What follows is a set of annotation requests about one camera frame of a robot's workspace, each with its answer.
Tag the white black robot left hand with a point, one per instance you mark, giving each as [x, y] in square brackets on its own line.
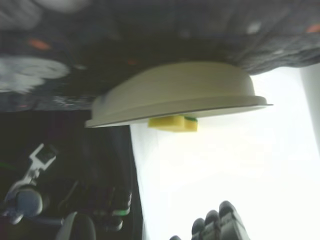
[225, 225]

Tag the yellow green sponge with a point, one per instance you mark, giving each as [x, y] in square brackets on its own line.
[175, 125]

